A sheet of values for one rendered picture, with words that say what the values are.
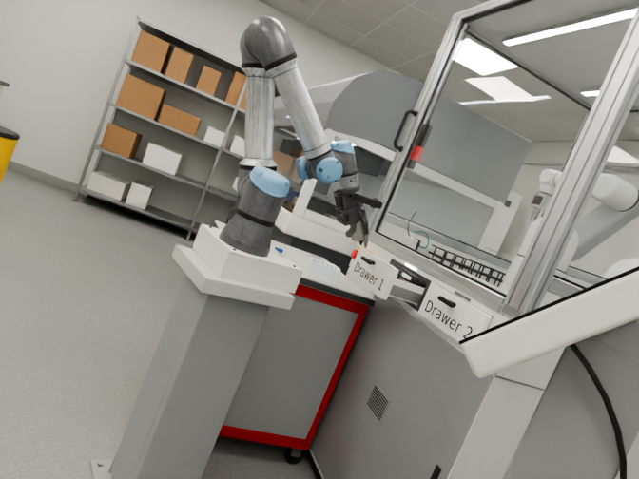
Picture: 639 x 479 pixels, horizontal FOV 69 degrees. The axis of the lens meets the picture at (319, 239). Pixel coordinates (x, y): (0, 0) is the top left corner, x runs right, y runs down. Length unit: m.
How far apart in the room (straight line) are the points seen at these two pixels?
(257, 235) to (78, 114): 4.79
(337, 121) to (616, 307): 1.93
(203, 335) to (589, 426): 0.92
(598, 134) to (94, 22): 5.38
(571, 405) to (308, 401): 1.28
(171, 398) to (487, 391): 0.84
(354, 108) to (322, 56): 3.66
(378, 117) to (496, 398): 1.56
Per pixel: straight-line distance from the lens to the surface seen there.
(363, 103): 2.43
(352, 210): 1.54
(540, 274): 1.30
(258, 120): 1.43
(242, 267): 1.28
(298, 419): 1.95
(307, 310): 1.75
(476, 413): 1.36
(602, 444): 0.81
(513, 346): 0.61
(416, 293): 1.61
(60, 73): 6.04
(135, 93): 5.42
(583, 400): 0.79
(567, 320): 0.60
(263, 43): 1.33
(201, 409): 1.45
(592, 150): 1.36
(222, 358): 1.39
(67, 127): 5.99
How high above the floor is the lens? 1.07
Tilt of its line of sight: 6 degrees down
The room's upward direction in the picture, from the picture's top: 22 degrees clockwise
